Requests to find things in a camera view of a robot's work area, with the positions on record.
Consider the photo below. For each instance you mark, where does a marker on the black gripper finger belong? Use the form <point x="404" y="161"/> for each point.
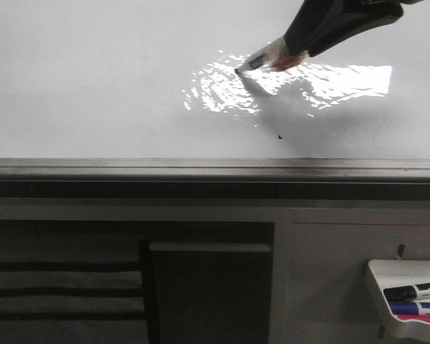
<point x="345" y="19"/>

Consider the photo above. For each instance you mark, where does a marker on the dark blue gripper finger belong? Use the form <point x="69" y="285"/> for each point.
<point x="309" y="29"/>

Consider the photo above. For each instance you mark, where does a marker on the white whiteboard marker black cap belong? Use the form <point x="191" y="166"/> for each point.
<point x="274" y="57"/>

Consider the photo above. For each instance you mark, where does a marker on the white whiteboard surface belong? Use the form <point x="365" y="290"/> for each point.
<point x="156" y="79"/>

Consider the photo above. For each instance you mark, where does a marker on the black metal hook left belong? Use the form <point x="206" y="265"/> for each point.
<point x="400" y="251"/>

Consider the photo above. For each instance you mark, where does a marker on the white plastic marker tray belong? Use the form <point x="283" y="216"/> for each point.
<point x="382" y="274"/>

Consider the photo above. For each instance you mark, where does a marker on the black capped marker in tray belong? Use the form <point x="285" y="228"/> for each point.
<point x="408" y="292"/>

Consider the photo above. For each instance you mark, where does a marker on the blue capped marker in tray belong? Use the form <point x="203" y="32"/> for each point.
<point x="409" y="308"/>

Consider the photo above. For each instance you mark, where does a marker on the dark rectangular panel white top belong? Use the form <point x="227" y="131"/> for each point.
<point x="213" y="293"/>

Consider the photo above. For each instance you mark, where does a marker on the pink marker in tray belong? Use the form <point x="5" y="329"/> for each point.
<point x="423" y="318"/>

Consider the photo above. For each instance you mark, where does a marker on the grey black striped panel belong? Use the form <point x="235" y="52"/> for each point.
<point x="49" y="302"/>

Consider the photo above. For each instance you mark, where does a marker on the grey metal whiteboard frame rail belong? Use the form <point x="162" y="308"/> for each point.
<point x="217" y="178"/>

